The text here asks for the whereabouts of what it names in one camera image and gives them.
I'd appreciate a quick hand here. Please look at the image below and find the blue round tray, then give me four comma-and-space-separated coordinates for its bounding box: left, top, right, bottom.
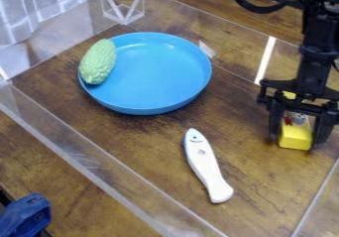
81, 32, 212, 115

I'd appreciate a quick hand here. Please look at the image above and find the green bumpy toy gourd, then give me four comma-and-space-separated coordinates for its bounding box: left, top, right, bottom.
79, 39, 115, 84

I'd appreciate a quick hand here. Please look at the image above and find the blue clamp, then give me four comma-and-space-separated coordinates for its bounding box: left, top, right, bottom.
0, 193, 51, 237

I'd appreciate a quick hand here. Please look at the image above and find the clear acrylic enclosure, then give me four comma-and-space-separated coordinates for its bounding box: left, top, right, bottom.
0, 0, 339, 237

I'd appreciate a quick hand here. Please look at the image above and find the yellow toy brick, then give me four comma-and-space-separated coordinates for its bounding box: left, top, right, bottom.
276, 91, 314, 152

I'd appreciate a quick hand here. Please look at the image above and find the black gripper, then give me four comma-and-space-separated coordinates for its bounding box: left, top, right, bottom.
256, 78, 339, 147

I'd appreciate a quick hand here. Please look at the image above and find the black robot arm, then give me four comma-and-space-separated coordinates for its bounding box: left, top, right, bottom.
256, 0, 339, 148

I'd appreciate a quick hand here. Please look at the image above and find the white checked curtain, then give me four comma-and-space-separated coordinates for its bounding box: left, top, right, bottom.
0, 0, 86, 48

